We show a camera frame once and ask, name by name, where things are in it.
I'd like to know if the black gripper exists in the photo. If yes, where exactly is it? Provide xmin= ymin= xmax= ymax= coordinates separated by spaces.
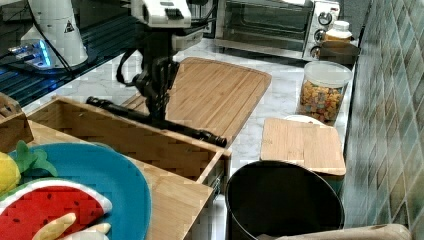
xmin=135 ymin=28 xmax=179 ymax=120

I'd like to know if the wooden drawer with black handle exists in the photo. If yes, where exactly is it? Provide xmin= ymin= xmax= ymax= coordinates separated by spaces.
xmin=29 ymin=96 xmax=231 ymax=187

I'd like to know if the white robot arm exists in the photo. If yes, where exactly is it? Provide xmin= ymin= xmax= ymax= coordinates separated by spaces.
xmin=8 ymin=0 xmax=212 ymax=119

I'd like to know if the bamboo cutting board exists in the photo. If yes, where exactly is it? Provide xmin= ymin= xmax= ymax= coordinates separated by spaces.
xmin=121 ymin=56 xmax=273 ymax=146

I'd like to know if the blue plate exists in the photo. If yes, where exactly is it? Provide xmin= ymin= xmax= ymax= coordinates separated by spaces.
xmin=8 ymin=142 xmax=153 ymax=240

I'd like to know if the pink lidded sugar bowl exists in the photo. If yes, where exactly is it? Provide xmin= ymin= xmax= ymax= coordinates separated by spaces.
xmin=284 ymin=115 xmax=325 ymax=126

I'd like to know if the small wooden tea box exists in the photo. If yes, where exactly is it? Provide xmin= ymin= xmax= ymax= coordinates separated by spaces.
xmin=0 ymin=93 xmax=34 ymax=153

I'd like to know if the black utensil holder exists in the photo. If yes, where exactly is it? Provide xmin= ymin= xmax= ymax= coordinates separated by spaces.
xmin=225 ymin=161 xmax=345 ymax=240

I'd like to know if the silver toaster oven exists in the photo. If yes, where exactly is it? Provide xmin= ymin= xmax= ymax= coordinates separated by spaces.
xmin=215 ymin=0 xmax=340 ymax=61

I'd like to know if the yellow toy lemon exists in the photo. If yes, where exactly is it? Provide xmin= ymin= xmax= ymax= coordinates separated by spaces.
xmin=0 ymin=140 xmax=58 ymax=195

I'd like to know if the clear cereal jar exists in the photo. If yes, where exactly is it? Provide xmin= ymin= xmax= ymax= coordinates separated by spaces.
xmin=296 ymin=61 xmax=353 ymax=126

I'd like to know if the teal canister with wooden lid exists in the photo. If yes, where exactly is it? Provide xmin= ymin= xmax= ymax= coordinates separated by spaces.
xmin=260 ymin=118 xmax=346 ymax=195

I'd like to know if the toy watermelon slice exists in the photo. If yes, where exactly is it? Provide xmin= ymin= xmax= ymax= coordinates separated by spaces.
xmin=0 ymin=178 xmax=113 ymax=240

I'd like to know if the white capped bottle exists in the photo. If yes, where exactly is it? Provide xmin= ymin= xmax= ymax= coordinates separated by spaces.
xmin=325 ymin=20 xmax=352 ymax=43

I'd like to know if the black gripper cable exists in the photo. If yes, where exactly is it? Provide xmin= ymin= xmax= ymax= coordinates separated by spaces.
xmin=115 ymin=48 xmax=148 ymax=88

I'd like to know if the beige utensil handle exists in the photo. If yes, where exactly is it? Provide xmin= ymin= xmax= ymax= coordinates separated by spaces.
xmin=257 ymin=224 xmax=413 ymax=240

